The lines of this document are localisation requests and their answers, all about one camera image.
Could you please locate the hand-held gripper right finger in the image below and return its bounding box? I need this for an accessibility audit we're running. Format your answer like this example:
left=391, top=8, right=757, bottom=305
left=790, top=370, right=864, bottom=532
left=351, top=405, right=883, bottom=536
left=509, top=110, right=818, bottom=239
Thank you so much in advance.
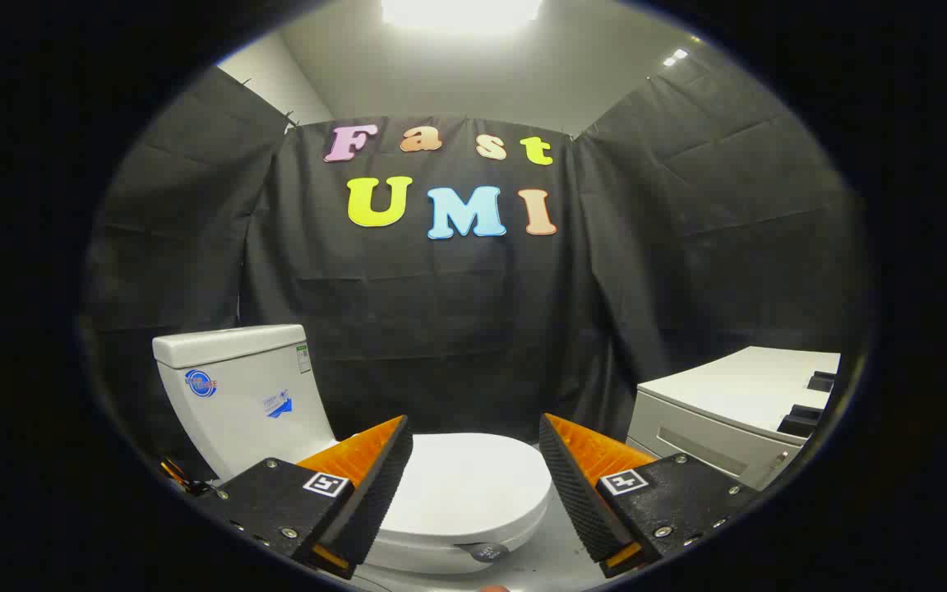
left=539, top=414, right=758, bottom=578

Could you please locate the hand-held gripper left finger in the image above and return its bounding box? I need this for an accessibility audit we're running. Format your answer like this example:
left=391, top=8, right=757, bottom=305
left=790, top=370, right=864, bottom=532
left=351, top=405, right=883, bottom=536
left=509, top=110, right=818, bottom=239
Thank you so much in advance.
left=194, top=415, right=414, bottom=580

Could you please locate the white toilet lid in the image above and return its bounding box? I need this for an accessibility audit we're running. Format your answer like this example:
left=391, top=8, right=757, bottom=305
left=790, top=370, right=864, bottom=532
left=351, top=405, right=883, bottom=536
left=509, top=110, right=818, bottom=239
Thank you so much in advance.
left=375, top=433, right=553, bottom=562

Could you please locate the white toilet seat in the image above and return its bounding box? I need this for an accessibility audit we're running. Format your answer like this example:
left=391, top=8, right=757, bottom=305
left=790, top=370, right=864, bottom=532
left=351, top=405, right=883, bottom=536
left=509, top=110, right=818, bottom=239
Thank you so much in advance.
left=373, top=520, right=550, bottom=553

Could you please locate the white ceramic toilet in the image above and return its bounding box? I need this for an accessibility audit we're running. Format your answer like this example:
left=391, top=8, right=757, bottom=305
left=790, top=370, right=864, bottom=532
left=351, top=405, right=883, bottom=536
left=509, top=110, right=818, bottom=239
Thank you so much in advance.
left=153, top=323, right=540, bottom=575

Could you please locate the black backdrop cloth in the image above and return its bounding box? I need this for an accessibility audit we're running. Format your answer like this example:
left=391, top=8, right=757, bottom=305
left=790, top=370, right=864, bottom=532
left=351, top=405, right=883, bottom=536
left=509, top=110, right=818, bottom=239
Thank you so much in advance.
left=79, top=62, right=873, bottom=482

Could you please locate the white grey cabinet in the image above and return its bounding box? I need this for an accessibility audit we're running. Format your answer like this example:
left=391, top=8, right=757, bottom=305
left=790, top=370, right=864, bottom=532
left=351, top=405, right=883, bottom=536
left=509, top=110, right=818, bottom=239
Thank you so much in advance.
left=626, top=345, right=842, bottom=492

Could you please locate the orange black tool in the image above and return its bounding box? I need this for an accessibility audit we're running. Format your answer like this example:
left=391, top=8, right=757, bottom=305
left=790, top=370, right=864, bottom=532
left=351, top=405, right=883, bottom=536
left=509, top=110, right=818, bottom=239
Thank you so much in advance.
left=159, top=459, right=215, bottom=496

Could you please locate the large ceiling light panel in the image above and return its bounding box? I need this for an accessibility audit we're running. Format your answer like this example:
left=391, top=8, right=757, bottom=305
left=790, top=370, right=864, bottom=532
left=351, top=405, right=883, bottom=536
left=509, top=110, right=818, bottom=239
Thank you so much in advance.
left=381, top=0, right=544, bottom=35

